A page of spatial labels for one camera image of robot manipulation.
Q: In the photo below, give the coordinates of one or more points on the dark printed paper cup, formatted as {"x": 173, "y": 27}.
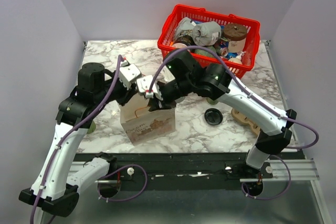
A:
{"x": 184, "y": 39}

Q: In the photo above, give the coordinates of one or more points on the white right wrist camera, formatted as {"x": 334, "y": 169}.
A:
{"x": 143, "y": 86}

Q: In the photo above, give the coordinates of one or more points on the white pump bottle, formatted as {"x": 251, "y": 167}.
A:
{"x": 236, "y": 57}

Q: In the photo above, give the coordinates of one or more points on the brown lidded white tub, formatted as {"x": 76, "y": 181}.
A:
{"x": 236, "y": 35}

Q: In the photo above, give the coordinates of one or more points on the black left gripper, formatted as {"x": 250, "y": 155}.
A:
{"x": 127, "y": 94}

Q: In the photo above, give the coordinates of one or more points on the green paper coffee cup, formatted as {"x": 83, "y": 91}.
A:
{"x": 92, "y": 128}

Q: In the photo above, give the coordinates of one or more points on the red blue drink can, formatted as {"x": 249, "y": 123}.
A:
{"x": 222, "y": 48}

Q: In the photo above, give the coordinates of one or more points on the cream printed paper bag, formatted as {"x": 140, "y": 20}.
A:
{"x": 141, "y": 125}

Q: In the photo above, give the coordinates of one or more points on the green textured ball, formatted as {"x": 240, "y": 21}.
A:
{"x": 206, "y": 51}

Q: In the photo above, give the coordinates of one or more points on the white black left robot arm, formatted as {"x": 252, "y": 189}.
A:
{"x": 55, "y": 191}

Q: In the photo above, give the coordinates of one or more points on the grey wrapped bundle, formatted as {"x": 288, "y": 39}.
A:
{"x": 206, "y": 34}

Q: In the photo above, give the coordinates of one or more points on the brown cardboard cup carrier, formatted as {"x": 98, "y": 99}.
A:
{"x": 244, "y": 120}

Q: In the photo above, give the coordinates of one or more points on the black mounting base rail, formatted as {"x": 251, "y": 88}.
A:
{"x": 182, "y": 171}

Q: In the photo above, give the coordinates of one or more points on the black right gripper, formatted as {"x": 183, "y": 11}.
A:
{"x": 157, "y": 103}

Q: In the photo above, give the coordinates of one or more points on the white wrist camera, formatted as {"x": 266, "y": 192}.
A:
{"x": 143, "y": 86}
{"x": 128, "y": 75}

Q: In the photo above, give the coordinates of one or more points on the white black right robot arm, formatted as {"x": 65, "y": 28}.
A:
{"x": 214, "y": 82}

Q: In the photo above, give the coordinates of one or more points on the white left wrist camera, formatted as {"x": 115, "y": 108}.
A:
{"x": 128, "y": 75}

